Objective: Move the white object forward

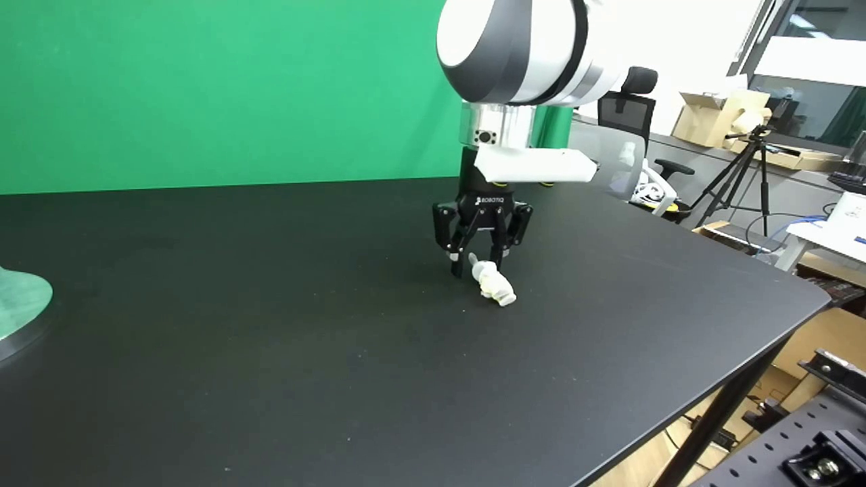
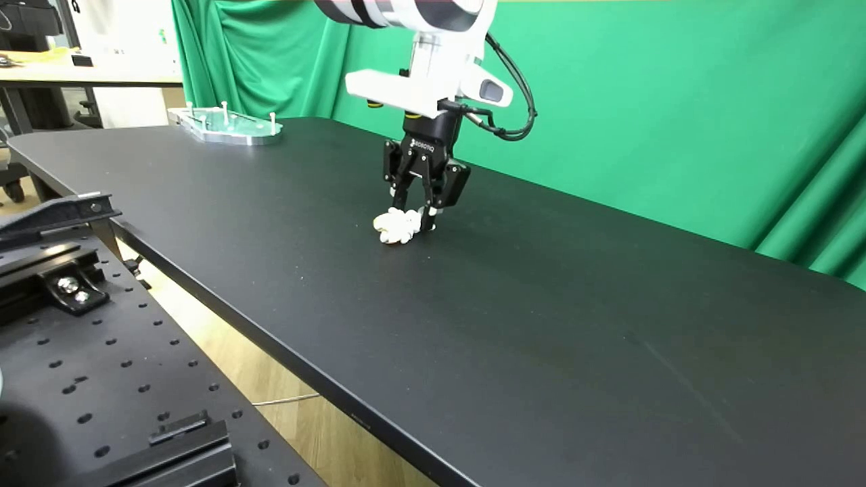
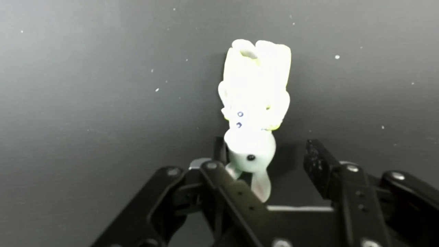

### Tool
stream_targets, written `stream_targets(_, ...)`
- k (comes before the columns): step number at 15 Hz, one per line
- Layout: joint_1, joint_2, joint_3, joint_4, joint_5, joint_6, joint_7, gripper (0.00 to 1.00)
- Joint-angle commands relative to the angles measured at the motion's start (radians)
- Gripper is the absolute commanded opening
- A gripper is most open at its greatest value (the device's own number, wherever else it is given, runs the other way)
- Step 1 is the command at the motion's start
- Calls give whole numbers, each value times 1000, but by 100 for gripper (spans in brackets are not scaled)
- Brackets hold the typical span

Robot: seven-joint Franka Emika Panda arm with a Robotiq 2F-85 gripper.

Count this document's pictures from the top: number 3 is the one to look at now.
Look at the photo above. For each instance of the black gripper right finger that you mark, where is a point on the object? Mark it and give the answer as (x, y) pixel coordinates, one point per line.
(344, 183)

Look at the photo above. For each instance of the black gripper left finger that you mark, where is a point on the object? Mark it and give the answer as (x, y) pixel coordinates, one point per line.
(220, 197)

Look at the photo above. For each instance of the white toy figure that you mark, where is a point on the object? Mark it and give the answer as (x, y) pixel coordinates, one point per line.
(256, 101)

